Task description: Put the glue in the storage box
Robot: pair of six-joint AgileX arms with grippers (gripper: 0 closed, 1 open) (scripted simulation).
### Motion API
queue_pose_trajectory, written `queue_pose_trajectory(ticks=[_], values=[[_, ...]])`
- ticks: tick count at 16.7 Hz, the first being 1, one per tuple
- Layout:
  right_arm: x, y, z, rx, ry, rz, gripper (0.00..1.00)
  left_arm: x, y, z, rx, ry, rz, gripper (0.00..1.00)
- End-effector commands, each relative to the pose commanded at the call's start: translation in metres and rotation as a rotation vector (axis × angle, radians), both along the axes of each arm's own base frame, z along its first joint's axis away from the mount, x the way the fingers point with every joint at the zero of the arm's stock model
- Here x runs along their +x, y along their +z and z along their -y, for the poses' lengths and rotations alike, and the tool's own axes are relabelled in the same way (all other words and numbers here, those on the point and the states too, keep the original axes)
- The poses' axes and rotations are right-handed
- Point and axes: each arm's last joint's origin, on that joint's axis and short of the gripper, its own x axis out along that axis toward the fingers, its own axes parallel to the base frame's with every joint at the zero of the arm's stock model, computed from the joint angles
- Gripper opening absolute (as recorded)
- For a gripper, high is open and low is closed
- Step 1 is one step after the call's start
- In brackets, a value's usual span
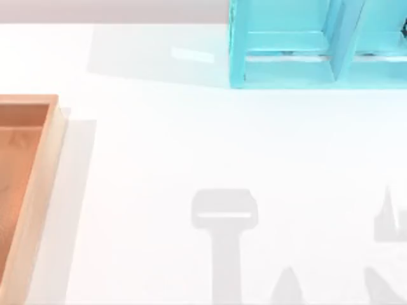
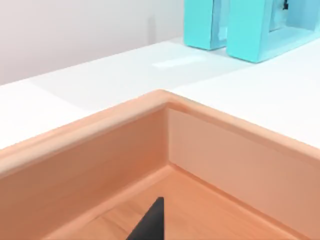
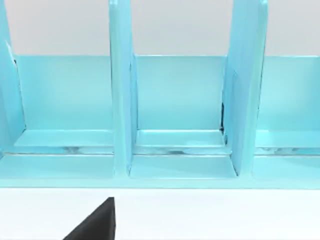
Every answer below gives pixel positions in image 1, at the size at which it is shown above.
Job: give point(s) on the small black object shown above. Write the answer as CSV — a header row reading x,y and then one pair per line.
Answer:
x,y
405,30

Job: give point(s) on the light blue rack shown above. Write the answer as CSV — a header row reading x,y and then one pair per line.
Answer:
x,y
337,41

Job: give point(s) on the shallow salmon-coloured box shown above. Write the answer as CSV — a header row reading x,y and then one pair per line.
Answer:
x,y
19,178

